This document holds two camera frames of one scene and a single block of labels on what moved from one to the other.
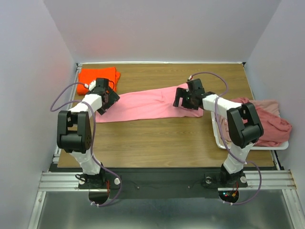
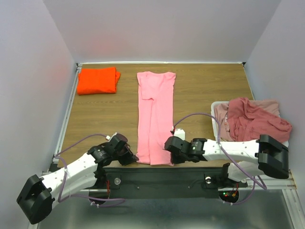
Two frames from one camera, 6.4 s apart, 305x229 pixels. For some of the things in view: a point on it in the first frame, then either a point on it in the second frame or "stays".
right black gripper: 179,97 → 172,148
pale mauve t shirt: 269,106 stays
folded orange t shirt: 88,75 stays
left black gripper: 113,97 → 129,158
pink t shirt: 134,105 → 155,118
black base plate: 167,183 stays
